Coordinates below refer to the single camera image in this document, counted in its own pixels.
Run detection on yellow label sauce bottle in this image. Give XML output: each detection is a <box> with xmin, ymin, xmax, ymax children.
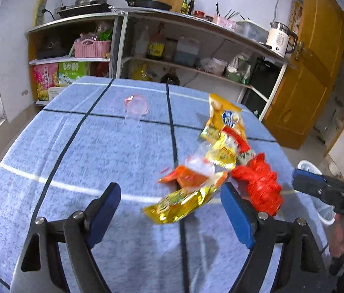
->
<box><xmin>146</xmin><ymin>23</ymin><xmax>166</xmax><ymax>61</ymax></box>

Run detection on crumpled clear plastic bag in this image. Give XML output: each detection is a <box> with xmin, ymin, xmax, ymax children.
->
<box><xmin>200</xmin><ymin>57</ymin><xmax>228</xmax><ymax>75</ymax></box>

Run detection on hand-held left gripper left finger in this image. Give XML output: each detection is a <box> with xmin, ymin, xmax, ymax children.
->
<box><xmin>10</xmin><ymin>182</ymin><xmax>122</xmax><ymax>293</ymax></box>

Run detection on clear plastic storage box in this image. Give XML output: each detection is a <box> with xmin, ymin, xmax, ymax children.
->
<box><xmin>235</xmin><ymin>20</ymin><xmax>271</xmax><ymax>45</ymax></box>

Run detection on translucent blue container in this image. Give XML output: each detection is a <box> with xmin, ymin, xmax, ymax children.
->
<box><xmin>173</xmin><ymin>36</ymin><xmax>200</xmax><ymax>67</ymax></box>

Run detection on dark oil bottle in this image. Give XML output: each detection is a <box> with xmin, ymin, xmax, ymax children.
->
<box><xmin>160</xmin><ymin>68</ymin><xmax>181</xmax><ymax>86</ymax></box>

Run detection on small shelf unit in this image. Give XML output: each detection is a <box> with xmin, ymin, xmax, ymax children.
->
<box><xmin>26</xmin><ymin>14</ymin><xmax>124</xmax><ymax>104</ymax></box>

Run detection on clear yellow noodle wrapper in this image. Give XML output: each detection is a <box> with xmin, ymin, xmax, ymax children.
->
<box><xmin>190</xmin><ymin>134</ymin><xmax>241</xmax><ymax>171</ymax></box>

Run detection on pink plastic basket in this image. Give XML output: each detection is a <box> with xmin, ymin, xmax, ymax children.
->
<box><xmin>73</xmin><ymin>37</ymin><xmax>112</xmax><ymax>59</ymax></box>

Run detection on pink chopstick holder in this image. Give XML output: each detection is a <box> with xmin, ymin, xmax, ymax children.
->
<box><xmin>214</xmin><ymin>15</ymin><xmax>237</xmax><ymax>31</ymax></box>

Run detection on yellow snack packet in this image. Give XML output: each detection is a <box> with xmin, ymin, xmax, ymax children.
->
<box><xmin>201</xmin><ymin>93</ymin><xmax>247</xmax><ymax>142</ymax></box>

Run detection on orange and yellow snack wrapper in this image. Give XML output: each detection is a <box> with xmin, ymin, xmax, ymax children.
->
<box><xmin>143</xmin><ymin>154</ymin><xmax>229</xmax><ymax>226</ymax></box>

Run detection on wooden door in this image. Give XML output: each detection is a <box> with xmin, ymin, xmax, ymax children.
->
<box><xmin>263</xmin><ymin>0</ymin><xmax>344</xmax><ymax>151</ymax></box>

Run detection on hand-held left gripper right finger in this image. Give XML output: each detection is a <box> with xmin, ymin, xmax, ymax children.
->
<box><xmin>220</xmin><ymin>182</ymin><xmax>333</xmax><ymax>293</ymax></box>

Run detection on yellow power strip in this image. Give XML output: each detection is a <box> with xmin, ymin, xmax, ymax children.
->
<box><xmin>34</xmin><ymin>0</ymin><xmax>47</xmax><ymax>27</ymax></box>

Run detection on yellow bag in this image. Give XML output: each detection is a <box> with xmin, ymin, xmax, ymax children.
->
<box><xmin>132</xmin><ymin>63</ymin><xmax>153</xmax><ymax>82</ymax></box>

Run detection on white plastic jug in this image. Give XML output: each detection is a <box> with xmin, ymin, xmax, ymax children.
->
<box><xmin>133</xmin><ymin>26</ymin><xmax>150</xmax><ymax>57</ymax></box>

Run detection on wall calendar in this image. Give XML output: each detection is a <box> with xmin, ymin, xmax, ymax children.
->
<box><xmin>291</xmin><ymin>0</ymin><xmax>304</xmax><ymax>31</ymax></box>

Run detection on black induction cooker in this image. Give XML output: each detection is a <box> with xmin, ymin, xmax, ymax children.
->
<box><xmin>54</xmin><ymin>2</ymin><xmax>115</xmax><ymax>18</ymax></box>

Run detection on long shelf unit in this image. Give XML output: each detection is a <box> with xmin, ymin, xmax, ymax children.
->
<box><xmin>120</xmin><ymin>9</ymin><xmax>297</xmax><ymax>121</ymax></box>

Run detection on white plastic bag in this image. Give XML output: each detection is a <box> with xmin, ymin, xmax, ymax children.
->
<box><xmin>225</xmin><ymin>53</ymin><xmax>249</xmax><ymax>82</ymax></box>

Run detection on black cabinet appliance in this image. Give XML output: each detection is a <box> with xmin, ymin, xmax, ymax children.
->
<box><xmin>240</xmin><ymin>57</ymin><xmax>287</xmax><ymax>120</ymax></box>

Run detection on white plastic bin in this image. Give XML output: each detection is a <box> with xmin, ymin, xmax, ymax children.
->
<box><xmin>297</xmin><ymin>159</ymin><xmax>337</xmax><ymax>225</ymax></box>

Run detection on white electric kettle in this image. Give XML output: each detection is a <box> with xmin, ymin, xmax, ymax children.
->
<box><xmin>265</xmin><ymin>21</ymin><xmax>298</xmax><ymax>58</ymax></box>

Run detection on green cardboard box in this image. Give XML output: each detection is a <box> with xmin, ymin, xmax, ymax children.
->
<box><xmin>57</xmin><ymin>62</ymin><xmax>91</xmax><ymax>88</ymax></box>

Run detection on pink clear plastic cup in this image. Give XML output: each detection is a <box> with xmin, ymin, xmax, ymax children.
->
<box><xmin>122</xmin><ymin>94</ymin><xmax>151</xmax><ymax>126</ymax></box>

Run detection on dark pot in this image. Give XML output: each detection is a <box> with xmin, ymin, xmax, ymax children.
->
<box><xmin>37</xmin><ymin>36</ymin><xmax>66</xmax><ymax>59</ymax></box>

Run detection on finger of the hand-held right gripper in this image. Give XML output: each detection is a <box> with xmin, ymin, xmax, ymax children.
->
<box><xmin>292</xmin><ymin>168</ymin><xmax>343</xmax><ymax>203</ymax></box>

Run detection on pink cardboard box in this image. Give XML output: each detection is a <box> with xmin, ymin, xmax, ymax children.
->
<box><xmin>34</xmin><ymin>64</ymin><xmax>60</xmax><ymax>102</ymax></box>

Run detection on red plastic bag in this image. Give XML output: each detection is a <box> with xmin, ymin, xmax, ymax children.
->
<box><xmin>231</xmin><ymin>153</ymin><xmax>283</xmax><ymax>219</ymax></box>

